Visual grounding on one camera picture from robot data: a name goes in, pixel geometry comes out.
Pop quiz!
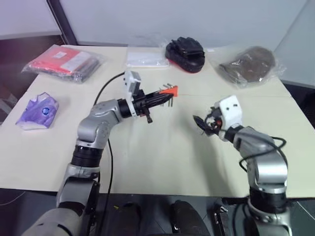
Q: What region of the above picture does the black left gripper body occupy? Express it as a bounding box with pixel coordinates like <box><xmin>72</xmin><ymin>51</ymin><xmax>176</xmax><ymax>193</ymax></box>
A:
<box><xmin>132</xmin><ymin>88</ymin><xmax>154</xmax><ymax>124</ymax></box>

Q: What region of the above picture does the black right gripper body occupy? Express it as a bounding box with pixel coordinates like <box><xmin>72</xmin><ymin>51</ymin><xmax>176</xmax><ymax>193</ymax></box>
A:
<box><xmin>203</xmin><ymin>107</ymin><xmax>224</xmax><ymax>136</ymax></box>

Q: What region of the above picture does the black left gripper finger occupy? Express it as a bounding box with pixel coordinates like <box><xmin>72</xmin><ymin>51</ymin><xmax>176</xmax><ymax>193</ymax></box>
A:
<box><xmin>145</xmin><ymin>97</ymin><xmax>173</xmax><ymax>107</ymax></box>
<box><xmin>144</xmin><ymin>89</ymin><xmax>173</xmax><ymax>99</ymax></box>

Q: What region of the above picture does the orange hex key holder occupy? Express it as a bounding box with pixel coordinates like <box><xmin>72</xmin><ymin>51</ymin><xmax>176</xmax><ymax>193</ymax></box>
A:
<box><xmin>159</xmin><ymin>86</ymin><xmax>179</xmax><ymax>97</ymax></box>

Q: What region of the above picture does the white flat plastic packet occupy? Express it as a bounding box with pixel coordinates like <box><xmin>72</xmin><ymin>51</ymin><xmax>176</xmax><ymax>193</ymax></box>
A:
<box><xmin>125</xmin><ymin>45</ymin><xmax>171</xmax><ymax>68</ymax></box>

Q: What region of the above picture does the black and red tool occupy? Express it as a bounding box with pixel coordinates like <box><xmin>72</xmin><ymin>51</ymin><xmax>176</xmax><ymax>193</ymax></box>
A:
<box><xmin>164</xmin><ymin>36</ymin><xmax>206</xmax><ymax>74</ymax></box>

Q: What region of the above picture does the brown item in plastic bag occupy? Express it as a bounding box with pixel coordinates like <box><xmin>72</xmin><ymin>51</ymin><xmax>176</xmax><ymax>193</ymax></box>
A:
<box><xmin>218</xmin><ymin>45</ymin><xmax>286</xmax><ymax>89</ymax></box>

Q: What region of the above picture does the red packet in plastic bag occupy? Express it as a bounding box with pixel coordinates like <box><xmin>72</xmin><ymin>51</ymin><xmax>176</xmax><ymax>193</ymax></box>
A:
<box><xmin>21</xmin><ymin>46</ymin><xmax>109</xmax><ymax>84</ymax></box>

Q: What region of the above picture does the black flat device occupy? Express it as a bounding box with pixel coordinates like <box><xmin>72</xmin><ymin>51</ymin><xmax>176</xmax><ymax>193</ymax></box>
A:
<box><xmin>213</xmin><ymin>205</ymin><xmax>234</xmax><ymax>236</ymax></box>

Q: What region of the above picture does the purple plastic bag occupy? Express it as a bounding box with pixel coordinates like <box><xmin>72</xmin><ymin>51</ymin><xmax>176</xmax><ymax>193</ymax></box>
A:
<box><xmin>15</xmin><ymin>92</ymin><xmax>60</xmax><ymax>132</ymax></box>

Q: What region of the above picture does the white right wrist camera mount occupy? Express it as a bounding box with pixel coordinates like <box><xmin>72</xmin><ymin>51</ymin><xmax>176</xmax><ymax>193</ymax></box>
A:
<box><xmin>213</xmin><ymin>95</ymin><xmax>243</xmax><ymax>129</ymax></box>

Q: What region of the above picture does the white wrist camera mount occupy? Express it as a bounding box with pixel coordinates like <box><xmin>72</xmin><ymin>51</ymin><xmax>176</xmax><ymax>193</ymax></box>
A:
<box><xmin>122</xmin><ymin>70</ymin><xmax>142</xmax><ymax>118</ymax></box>
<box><xmin>213</xmin><ymin>95</ymin><xmax>243</xmax><ymax>129</ymax></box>

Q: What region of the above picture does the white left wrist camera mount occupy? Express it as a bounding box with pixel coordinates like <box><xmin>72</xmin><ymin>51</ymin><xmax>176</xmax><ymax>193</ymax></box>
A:
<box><xmin>122</xmin><ymin>70</ymin><xmax>142</xmax><ymax>118</ymax></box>

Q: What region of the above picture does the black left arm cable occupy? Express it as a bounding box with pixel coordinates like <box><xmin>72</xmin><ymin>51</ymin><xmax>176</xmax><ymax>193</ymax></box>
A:
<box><xmin>94</xmin><ymin>71</ymin><xmax>127</xmax><ymax>236</ymax></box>

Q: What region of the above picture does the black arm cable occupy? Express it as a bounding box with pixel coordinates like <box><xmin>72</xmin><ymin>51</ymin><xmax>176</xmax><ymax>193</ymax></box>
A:
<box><xmin>239</xmin><ymin>136</ymin><xmax>287</xmax><ymax>173</ymax></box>
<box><xmin>94</xmin><ymin>71</ymin><xmax>127</xmax><ymax>236</ymax></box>

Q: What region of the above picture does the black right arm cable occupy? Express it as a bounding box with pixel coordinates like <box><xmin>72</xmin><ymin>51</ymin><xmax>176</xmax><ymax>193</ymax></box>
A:
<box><xmin>239</xmin><ymin>136</ymin><xmax>287</xmax><ymax>173</ymax></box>

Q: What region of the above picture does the dark window frame post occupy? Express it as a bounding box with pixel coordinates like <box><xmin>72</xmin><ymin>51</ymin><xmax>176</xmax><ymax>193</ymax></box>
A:
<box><xmin>46</xmin><ymin>0</ymin><xmax>80</xmax><ymax>46</ymax></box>

